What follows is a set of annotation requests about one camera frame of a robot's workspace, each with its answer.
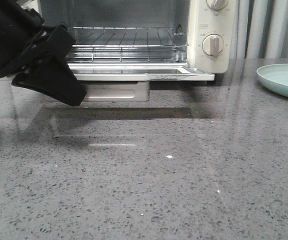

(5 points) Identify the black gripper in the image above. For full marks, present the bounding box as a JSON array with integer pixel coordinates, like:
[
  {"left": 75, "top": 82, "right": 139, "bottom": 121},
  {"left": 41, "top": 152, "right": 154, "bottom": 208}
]
[{"left": 0, "top": 22, "right": 87, "bottom": 107}]

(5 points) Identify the glass oven door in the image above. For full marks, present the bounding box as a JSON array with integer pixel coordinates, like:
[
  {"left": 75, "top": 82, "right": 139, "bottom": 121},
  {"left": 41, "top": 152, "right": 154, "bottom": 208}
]
[{"left": 0, "top": 62, "right": 215, "bottom": 103}]

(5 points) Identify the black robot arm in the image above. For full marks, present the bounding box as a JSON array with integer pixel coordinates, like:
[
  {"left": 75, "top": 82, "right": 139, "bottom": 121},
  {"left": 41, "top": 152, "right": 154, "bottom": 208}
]
[{"left": 0, "top": 0, "right": 86, "bottom": 106}]

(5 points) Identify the cream Toshiba toaster oven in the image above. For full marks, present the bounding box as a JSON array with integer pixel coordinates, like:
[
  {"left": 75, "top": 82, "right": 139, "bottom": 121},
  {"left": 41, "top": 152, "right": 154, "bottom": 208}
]
[{"left": 26, "top": 0, "right": 240, "bottom": 75}]

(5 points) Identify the lower cream oven knob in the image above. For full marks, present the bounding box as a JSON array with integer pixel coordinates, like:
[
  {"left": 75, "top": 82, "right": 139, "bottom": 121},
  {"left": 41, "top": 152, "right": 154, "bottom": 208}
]
[{"left": 202, "top": 34, "right": 224, "bottom": 57}]

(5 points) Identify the cream oven knob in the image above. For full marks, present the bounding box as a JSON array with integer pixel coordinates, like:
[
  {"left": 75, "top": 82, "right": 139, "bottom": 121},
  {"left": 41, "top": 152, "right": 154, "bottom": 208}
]
[
  {"left": 202, "top": 34, "right": 224, "bottom": 57},
  {"left": 206, "top": 0, "right": 228, "bottom": 11}
]

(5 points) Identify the upper cream oven knob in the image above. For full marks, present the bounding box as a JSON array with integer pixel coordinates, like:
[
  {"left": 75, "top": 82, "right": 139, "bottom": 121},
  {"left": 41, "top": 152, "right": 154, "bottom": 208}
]
[{"left": 206, "top": 0, "right": 228, "bottom": 11}]

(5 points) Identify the light green round plate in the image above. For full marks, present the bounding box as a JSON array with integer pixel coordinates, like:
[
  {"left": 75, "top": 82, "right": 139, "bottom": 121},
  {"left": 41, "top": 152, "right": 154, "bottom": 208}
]
[{"left": 256, "top": 63, "right": 288, "bottom": 98}]

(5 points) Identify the metal wire oven rack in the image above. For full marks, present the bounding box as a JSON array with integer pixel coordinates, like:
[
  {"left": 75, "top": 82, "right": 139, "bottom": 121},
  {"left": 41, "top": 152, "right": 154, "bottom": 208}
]
[{"left": 67, "top": 27, "right": 187, "bottom": 64}]

